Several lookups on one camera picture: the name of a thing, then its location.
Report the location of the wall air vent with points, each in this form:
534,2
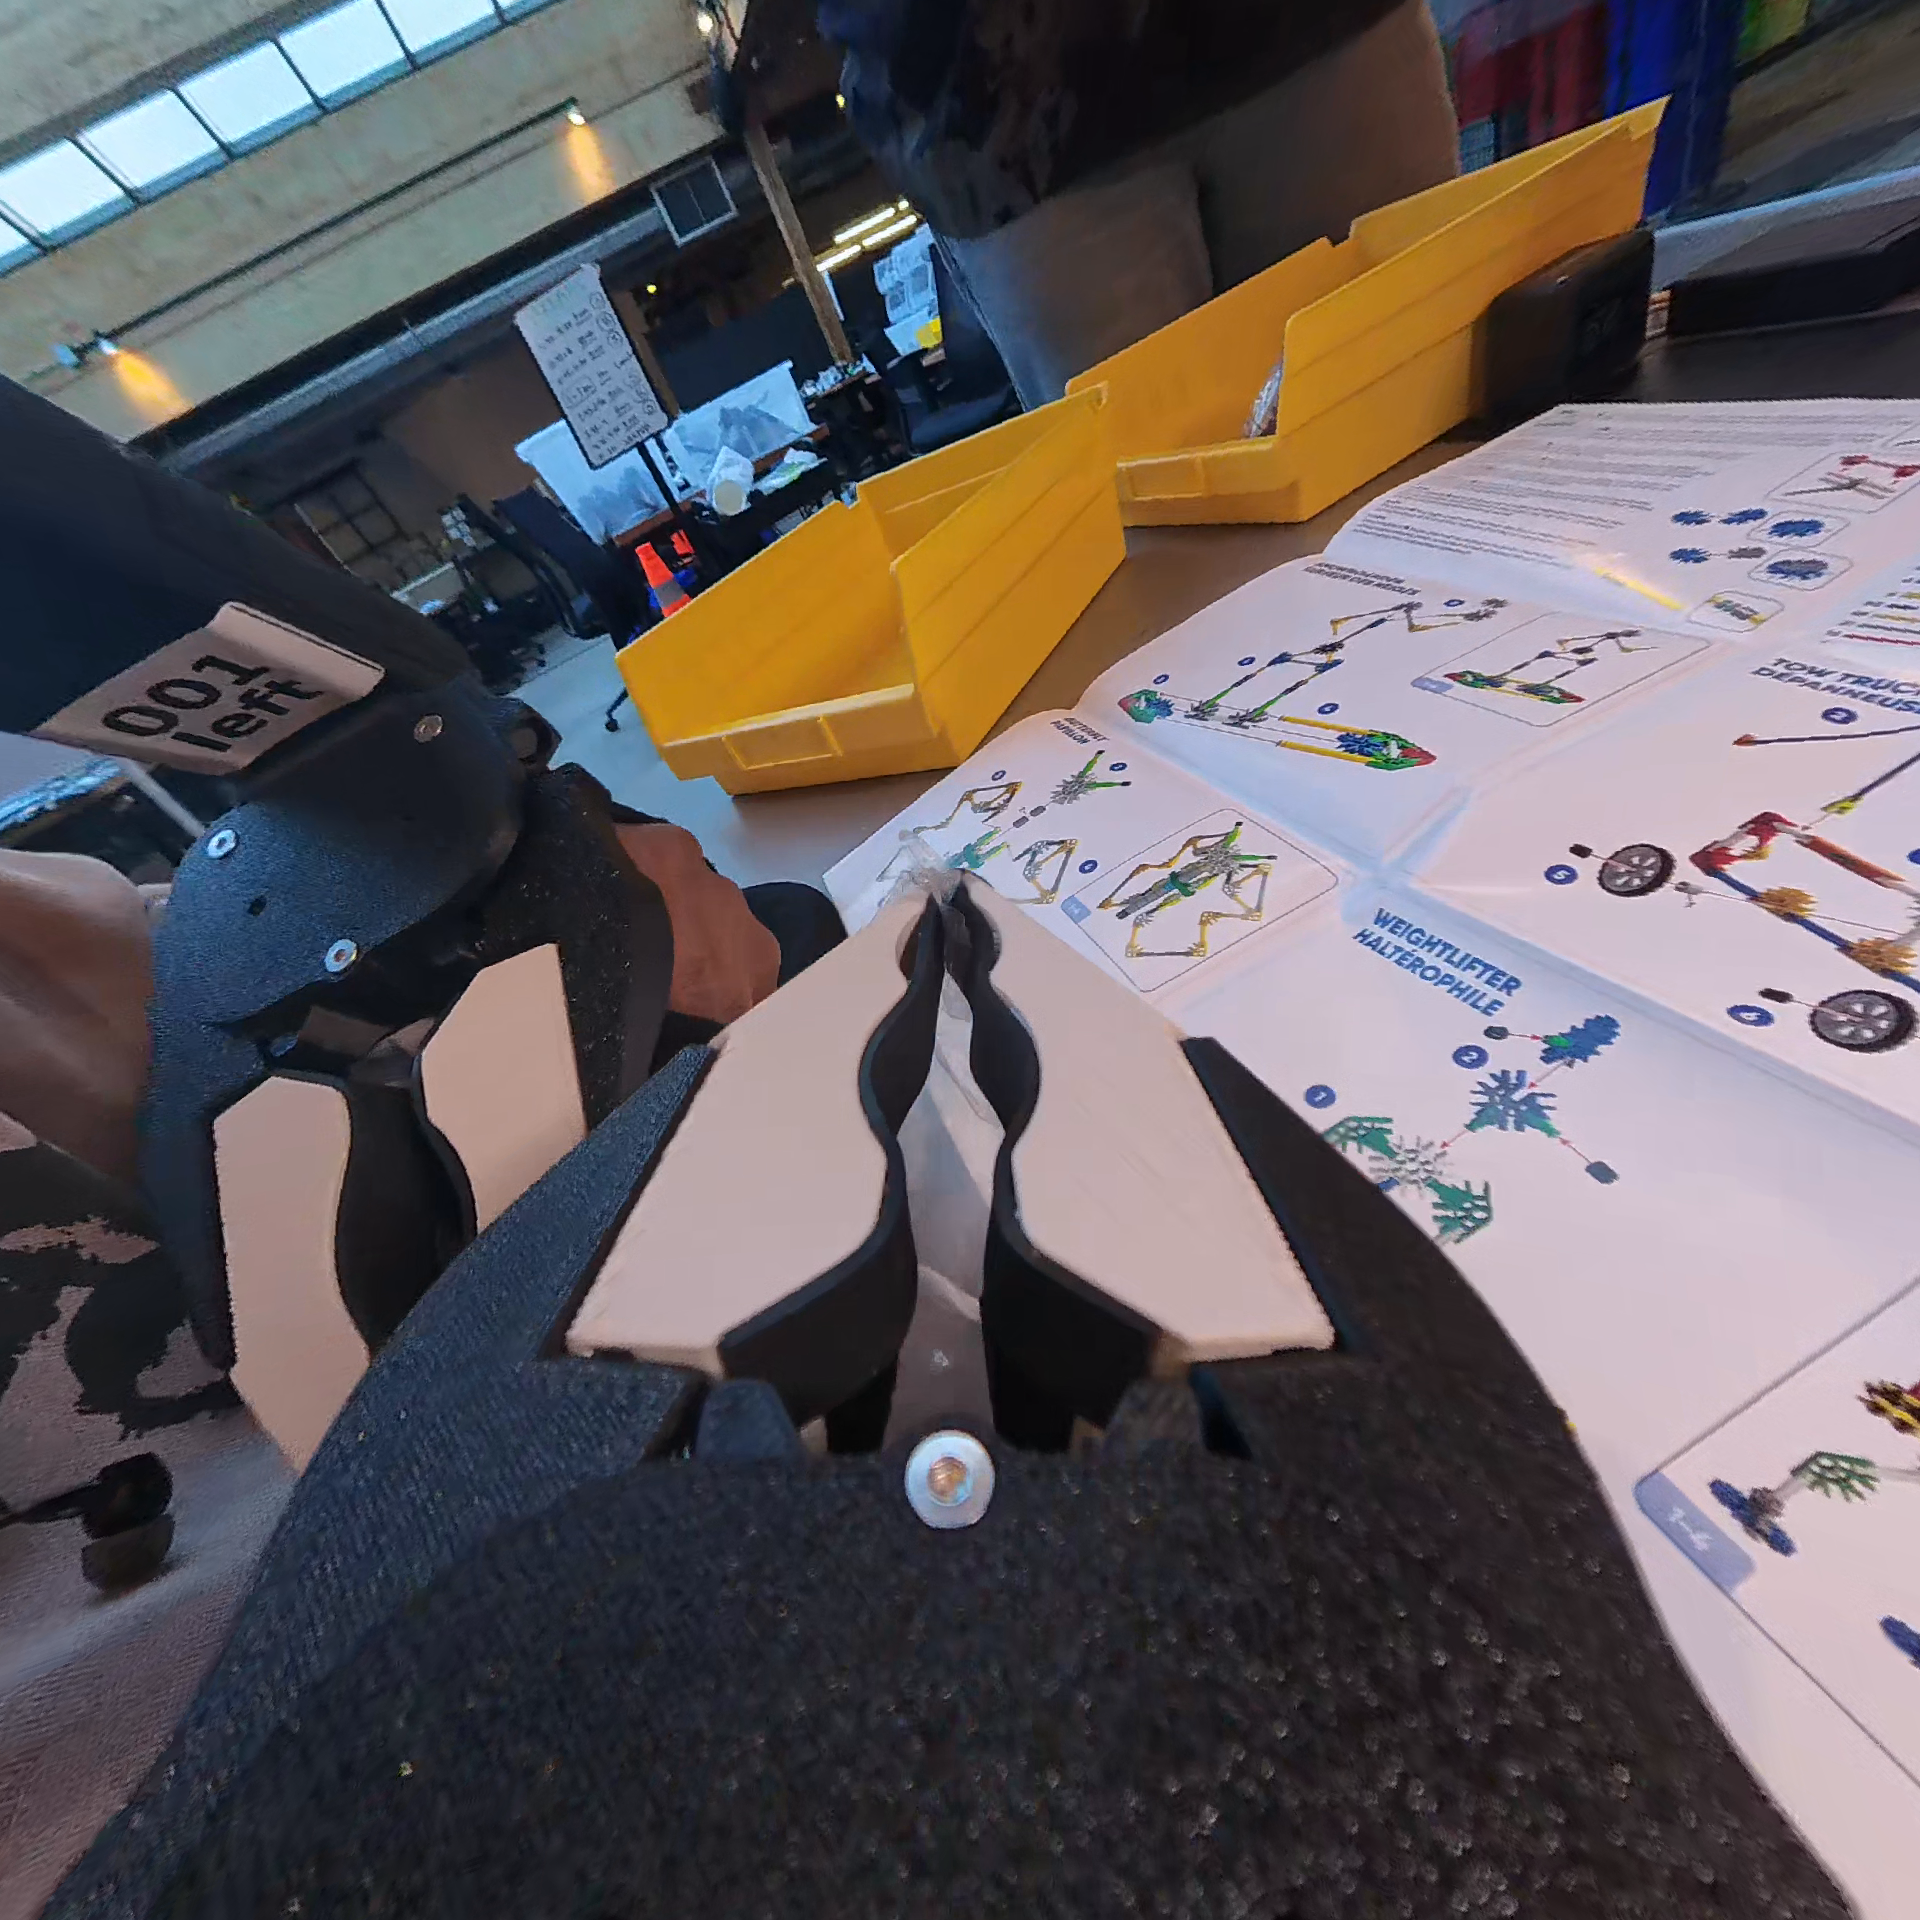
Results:
694,198

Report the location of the folded instruction sheet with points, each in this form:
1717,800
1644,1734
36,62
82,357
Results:
1500,1050

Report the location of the black power adapter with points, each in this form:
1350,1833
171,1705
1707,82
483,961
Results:
1800,284

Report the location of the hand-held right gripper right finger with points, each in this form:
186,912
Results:
1155,1171

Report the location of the orange traffic cone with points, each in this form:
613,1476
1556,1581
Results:
666,586

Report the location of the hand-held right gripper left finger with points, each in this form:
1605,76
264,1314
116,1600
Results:
764,1171

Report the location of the white sign board on stand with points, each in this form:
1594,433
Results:
590,369

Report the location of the black office chair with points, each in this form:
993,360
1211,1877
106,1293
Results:
556,570

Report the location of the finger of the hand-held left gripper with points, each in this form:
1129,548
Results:
510,1065
283,1243

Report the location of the person's left forearm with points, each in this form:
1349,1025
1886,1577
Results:
67,1020

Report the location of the clear plastic bag of toy pieces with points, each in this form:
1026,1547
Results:
944,1275

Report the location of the person's left hand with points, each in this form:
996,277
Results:
705,930

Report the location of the black charger cube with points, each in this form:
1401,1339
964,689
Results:
1569,323

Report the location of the yellow plastic bin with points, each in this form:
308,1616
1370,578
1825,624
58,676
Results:
901,629
1394,345

